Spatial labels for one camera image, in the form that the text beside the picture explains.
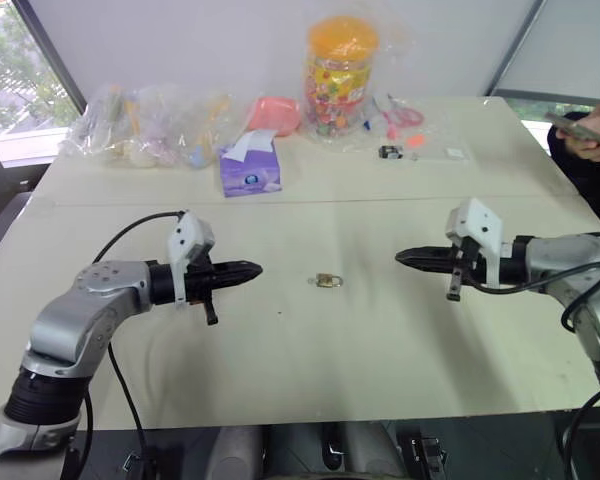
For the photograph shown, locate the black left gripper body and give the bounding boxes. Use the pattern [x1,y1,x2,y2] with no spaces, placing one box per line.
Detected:
[184,248,222,327]

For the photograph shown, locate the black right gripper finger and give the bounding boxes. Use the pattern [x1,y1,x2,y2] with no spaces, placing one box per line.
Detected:
[394,245,452,262]
[395,258,454,276]

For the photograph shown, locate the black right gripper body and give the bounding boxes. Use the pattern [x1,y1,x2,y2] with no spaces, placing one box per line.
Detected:
[446,235,490,302]

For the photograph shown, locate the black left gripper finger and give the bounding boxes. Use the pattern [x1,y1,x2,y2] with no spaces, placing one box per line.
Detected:
[218,270,264,290]
[218,259,264,278]

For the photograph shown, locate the grey smartphone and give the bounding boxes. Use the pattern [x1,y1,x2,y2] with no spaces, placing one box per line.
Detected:
[544,110,600,150]

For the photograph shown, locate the person's hand under phone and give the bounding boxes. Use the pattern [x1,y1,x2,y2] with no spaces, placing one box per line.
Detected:
[554,128,600,165]

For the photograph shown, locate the purple tissue box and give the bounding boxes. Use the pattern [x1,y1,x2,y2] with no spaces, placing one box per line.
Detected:
[217,128,285,200]

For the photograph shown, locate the pink scissors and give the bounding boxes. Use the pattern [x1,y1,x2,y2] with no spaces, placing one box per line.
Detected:
[379,92,426,129]

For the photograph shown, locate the person's dark clothed body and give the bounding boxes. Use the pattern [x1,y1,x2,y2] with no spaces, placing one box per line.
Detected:
[546,110,600,242]

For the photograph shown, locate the clear plastic bag of items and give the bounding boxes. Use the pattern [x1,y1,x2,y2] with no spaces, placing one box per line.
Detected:
[139,84,237,172]
[59,82,154,167]

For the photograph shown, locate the pink plastic container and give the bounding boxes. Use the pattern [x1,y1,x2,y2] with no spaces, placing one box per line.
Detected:
[244,95,303,139]

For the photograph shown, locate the grey rounded robot shape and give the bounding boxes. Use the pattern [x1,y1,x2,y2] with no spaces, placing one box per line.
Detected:
[213,424,267,480]
[338,421,407,480]

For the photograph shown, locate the candy jar with orange lid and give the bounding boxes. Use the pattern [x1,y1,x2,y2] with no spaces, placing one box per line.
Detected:
[302,14,381,139]

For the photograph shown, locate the clear plastic bag around jar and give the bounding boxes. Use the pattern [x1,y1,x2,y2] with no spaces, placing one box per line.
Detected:
[298,13,417,152]

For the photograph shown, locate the dark office chair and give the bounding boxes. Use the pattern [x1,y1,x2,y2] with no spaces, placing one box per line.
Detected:
[0,189,34,274]

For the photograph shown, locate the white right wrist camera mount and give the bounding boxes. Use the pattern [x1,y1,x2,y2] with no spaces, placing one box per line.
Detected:
[445,197,513,292]

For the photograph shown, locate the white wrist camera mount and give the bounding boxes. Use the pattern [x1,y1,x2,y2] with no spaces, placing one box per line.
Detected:
[445,197,513,292]
[167,210,216,305]

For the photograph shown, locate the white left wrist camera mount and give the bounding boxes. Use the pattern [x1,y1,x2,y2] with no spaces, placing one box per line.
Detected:
[167,210,216,305]

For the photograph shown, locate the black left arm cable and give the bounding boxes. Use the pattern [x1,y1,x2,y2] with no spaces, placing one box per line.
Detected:
[82,211,189,480]

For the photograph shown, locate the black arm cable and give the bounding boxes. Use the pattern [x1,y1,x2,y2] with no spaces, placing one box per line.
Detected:
[82,211,189,480]
[467,232,600,334]

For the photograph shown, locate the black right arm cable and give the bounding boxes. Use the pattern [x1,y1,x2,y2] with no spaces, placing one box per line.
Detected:
[467,232,600,334]

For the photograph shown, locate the black bracket under table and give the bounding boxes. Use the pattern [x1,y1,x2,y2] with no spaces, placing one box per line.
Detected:
[398,430,449,475]

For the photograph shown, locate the dark window frame post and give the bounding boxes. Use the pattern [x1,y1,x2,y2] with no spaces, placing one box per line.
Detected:
[11,0,89,119]

